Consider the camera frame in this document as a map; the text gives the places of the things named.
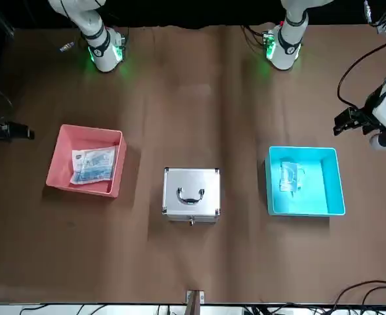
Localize aluminium post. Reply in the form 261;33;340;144
184;289;205;315

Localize blue plastic box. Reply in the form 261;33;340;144
264;146;347;217

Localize black floor cables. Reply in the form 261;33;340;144
330;280;386;315

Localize silver aluminium case with handle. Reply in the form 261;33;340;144
161;167;222;227

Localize blue used mask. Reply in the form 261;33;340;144
278;159;306;195

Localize new mask packet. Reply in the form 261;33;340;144
70;146;117;186

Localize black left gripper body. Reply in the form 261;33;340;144
353;106;383;135

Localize black looping wrist cable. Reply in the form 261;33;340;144
336;41;386;110

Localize pink plastic box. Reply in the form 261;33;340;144
45;123;127;200

